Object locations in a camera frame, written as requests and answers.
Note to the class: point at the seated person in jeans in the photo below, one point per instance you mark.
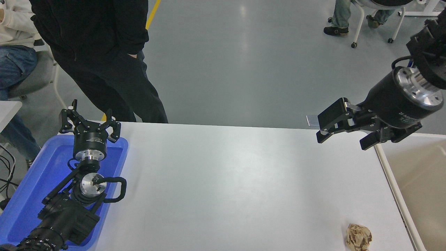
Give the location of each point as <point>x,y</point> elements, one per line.
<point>14,62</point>

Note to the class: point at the grey chair with white frame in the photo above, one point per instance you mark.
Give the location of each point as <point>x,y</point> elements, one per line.
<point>35,76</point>

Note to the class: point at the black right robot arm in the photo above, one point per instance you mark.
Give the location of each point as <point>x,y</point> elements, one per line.
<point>428,45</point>

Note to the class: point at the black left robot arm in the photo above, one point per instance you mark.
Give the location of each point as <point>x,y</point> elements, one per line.
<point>62,216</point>

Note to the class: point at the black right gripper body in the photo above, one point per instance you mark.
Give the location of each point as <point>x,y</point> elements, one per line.
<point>390,101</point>

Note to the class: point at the seated person with dark shoes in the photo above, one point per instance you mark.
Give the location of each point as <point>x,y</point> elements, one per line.
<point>339,14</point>

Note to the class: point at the tan paper ball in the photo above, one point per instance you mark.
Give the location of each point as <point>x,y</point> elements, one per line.
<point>359,237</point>

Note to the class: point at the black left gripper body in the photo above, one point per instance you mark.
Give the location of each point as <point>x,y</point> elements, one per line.
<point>90,139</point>

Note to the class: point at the small white side table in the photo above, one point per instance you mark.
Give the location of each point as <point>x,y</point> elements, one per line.
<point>8,109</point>

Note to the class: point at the white chair on casters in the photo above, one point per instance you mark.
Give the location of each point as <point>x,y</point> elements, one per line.
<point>359,21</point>

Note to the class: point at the large pale bin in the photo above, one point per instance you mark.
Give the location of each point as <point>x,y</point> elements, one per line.
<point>421,188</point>

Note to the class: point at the metal floor plate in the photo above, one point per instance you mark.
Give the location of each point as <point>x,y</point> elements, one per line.
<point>312,121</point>

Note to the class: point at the blue plastic tray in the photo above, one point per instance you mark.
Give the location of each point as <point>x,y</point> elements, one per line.
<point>35,181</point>

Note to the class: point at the standing person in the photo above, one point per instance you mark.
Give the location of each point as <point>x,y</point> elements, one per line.
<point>97,52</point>

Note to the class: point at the white table base frame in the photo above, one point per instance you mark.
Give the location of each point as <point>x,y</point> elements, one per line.
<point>423,13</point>

